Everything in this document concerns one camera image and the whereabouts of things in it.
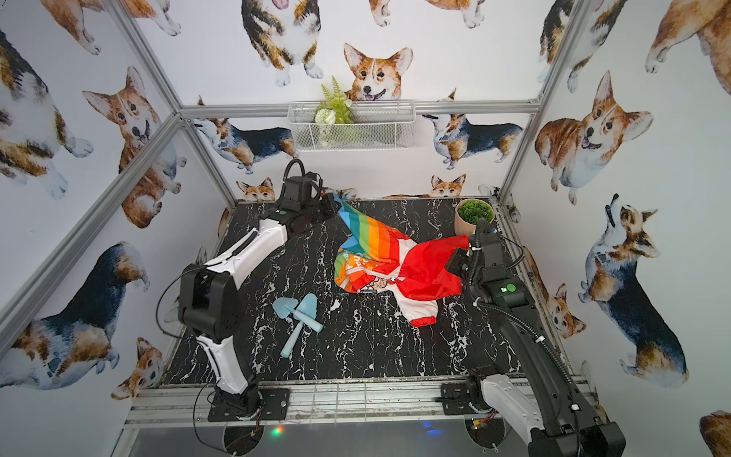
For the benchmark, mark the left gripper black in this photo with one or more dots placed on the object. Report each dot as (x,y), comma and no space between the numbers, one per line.
(325,207)

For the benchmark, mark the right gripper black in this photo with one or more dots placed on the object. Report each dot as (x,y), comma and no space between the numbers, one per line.
(459,255)

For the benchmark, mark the rainbow red hooded kids jacket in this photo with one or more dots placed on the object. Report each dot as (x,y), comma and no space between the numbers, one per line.
(377,258)

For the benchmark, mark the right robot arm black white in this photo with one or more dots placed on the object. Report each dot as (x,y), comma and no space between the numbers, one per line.
(557,420)

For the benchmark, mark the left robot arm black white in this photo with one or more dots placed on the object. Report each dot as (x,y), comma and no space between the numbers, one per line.
(210,306)

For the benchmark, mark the pink pot with green plant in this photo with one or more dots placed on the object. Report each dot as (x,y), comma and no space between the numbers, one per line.
(469,213)

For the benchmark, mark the light blue toy shovel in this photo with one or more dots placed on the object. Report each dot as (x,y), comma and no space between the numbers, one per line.
(284,306)

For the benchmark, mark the green fern with white flower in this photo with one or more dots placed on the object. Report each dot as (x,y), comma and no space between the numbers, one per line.
(333,116)

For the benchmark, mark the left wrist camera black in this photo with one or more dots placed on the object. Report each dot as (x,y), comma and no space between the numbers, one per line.
(303,188)

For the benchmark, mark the white wire mesh basket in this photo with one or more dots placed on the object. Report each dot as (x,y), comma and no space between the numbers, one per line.
(360,126)

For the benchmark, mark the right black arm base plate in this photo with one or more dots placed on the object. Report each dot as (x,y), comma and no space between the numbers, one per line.
(462,399)

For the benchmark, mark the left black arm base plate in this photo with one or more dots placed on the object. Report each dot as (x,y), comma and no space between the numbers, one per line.
(268,404)

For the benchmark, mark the aluminium front mounting rail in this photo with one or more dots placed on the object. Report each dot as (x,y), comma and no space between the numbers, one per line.
(311,402)

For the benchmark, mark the aluminium frame profile bars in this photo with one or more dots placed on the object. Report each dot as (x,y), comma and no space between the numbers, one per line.
(35,293)

